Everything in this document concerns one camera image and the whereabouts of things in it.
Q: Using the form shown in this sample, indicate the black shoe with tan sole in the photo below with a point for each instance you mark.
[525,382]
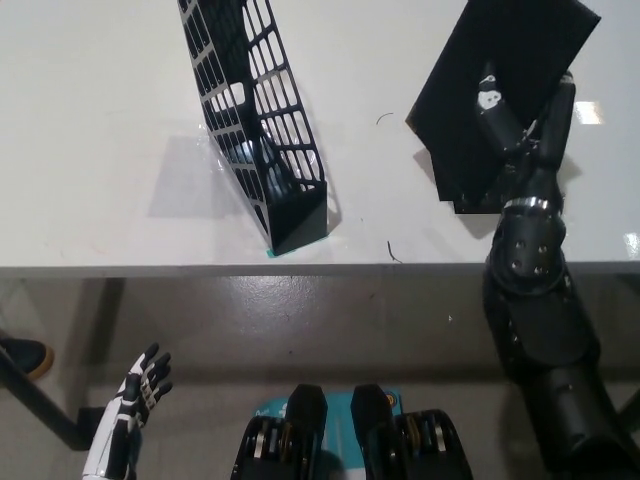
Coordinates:
[27,352]

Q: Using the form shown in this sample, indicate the black tape patch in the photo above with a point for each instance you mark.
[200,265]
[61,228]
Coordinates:
[470,209]

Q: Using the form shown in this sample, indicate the black mesh file shelf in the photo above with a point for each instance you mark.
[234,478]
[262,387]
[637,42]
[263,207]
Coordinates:
[300,220]

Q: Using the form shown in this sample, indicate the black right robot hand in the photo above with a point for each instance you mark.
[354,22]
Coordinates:
[535,180]

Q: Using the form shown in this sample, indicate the black and teal robot body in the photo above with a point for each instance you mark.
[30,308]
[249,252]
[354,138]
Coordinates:
[305,415]

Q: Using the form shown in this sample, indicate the black metal table leg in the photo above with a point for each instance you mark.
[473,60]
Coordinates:
[45,402]

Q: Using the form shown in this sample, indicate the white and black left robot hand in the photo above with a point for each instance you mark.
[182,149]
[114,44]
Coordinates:
[117,420]

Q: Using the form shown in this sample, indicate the black notebook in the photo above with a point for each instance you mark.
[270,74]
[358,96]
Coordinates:
[500,40]

